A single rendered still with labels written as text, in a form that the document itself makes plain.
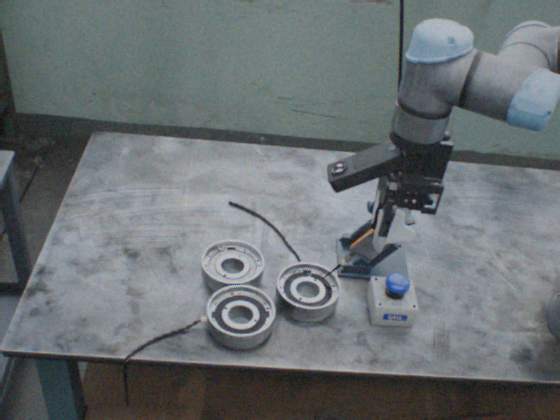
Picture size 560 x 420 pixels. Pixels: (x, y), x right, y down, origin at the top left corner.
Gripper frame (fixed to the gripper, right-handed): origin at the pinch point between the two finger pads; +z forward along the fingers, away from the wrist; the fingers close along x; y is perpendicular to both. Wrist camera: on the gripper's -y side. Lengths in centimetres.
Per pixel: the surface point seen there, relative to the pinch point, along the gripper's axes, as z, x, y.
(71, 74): 61, 154, -101
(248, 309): 10.7, -7.8, -18.6
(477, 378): 13.3, -15.1, 17.8
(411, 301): 8.6, -4.6, 7.5
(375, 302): 8.7, -5.5, 1.5
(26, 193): 93, 114, -109
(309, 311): 9.7, -7.8, -9.0
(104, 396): 38, -8, -43
